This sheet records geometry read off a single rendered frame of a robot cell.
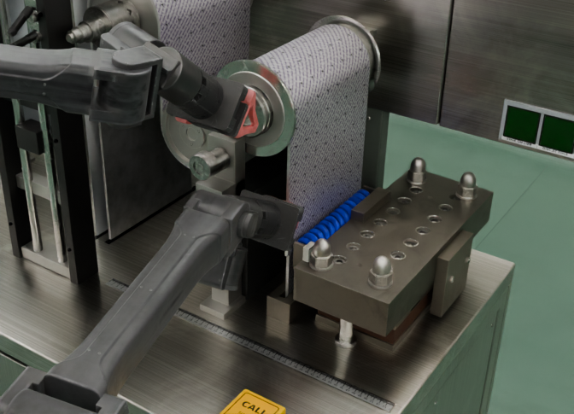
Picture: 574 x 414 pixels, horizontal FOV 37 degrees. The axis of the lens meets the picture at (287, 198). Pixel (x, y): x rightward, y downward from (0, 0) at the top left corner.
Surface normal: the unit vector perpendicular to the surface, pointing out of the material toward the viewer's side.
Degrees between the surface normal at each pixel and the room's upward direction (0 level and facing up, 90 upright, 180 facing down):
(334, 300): 90
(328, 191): 90
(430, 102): 90
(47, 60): 9
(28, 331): 0
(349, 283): 0
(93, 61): 14
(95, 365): 6
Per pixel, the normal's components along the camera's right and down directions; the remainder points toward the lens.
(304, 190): 0.84, 0.29
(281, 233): -0.47, -0.07
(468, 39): -0.55, 0.40
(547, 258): 0.02, -0.87
